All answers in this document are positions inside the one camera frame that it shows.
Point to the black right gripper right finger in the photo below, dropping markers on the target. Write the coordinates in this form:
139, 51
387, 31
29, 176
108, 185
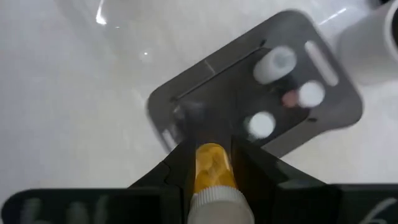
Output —
258, 168

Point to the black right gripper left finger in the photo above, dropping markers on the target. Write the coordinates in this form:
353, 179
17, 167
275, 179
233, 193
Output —
177, 165

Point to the orange white-capped pill bottle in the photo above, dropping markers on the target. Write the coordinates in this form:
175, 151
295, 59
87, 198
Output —
214, 168

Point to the green white-capped pill bottle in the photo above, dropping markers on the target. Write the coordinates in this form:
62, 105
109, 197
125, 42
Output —
261, 124

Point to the pink white-capped pill bottle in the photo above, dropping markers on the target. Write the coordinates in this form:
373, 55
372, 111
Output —
311, 93

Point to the large white-capped pill bottle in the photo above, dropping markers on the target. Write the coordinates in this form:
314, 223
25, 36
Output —
273, 65

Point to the dark gray plastic bin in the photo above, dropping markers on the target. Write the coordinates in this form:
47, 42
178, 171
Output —
214, 67

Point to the snake plant in white pot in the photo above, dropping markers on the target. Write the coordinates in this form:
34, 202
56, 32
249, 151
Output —
363, 46

